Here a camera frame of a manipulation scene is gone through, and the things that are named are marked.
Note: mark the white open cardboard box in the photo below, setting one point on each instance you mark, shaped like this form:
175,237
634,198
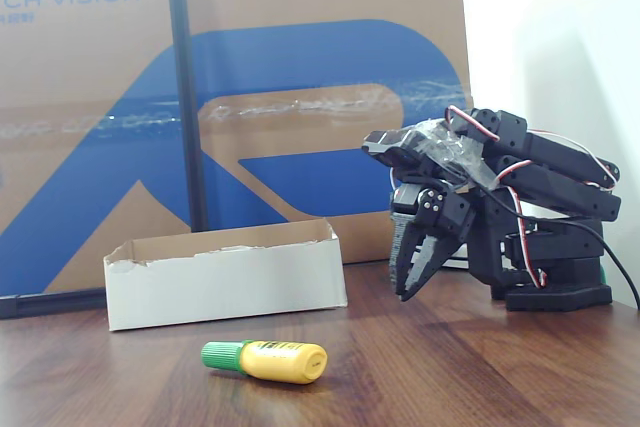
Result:
225,287

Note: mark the green plastic cup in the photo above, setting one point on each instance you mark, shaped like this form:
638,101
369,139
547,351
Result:
280,363

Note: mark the black vertical pole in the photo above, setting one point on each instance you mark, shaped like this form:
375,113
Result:
187,97

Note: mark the small green clamp piece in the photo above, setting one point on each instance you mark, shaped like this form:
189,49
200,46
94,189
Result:
603,277

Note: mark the black horizontal base bar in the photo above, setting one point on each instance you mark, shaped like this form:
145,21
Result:
50,304

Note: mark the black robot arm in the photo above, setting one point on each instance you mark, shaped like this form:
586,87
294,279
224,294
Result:
555,247

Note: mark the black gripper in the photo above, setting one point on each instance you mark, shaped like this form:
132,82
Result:
434,209

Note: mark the taped camera on gripper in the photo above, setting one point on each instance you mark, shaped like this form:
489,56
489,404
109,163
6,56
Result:
395,144

